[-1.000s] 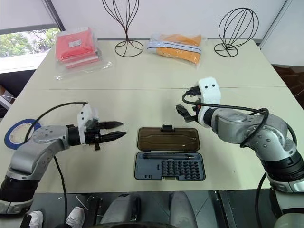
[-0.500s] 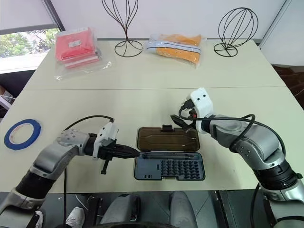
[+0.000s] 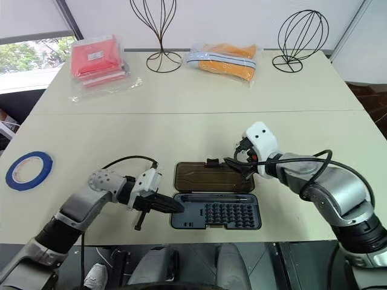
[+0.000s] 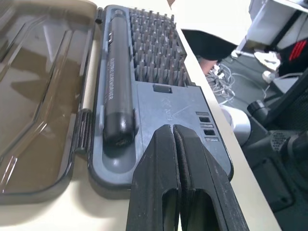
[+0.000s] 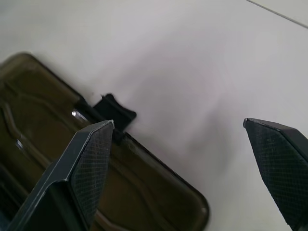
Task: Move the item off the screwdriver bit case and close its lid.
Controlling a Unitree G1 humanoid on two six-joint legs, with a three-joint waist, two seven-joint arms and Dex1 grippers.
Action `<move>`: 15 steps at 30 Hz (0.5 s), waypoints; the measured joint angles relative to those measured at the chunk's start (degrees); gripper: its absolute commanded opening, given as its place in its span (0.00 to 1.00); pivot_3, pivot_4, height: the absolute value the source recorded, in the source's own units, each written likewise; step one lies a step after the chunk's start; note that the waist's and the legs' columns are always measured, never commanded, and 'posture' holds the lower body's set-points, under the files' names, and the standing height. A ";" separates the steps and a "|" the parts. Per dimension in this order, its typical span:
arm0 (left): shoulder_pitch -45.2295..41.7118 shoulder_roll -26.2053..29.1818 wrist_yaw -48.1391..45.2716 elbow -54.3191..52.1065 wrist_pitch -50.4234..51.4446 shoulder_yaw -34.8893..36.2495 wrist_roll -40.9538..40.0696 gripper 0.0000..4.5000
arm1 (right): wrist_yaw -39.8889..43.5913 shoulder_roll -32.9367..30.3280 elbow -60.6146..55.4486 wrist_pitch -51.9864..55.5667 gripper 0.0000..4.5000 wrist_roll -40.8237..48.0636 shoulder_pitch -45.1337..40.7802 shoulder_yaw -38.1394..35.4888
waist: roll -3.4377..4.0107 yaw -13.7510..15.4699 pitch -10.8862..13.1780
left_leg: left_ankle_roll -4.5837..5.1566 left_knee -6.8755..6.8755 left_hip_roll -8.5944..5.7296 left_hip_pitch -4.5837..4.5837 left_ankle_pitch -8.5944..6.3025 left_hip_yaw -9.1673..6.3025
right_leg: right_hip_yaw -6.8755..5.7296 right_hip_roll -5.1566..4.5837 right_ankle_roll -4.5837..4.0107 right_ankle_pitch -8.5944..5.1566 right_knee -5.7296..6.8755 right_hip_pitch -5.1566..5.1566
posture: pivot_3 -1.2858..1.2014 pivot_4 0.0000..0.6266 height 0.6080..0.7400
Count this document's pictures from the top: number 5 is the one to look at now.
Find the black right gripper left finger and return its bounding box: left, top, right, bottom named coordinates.
left=6, top=119, right=114, bottom=231

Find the dark olive plastic case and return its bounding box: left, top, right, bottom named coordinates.
left=0, top=51, right=209, bottom=231

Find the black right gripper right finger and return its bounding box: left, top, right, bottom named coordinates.
left=243, top=117, right=308, bottom=231

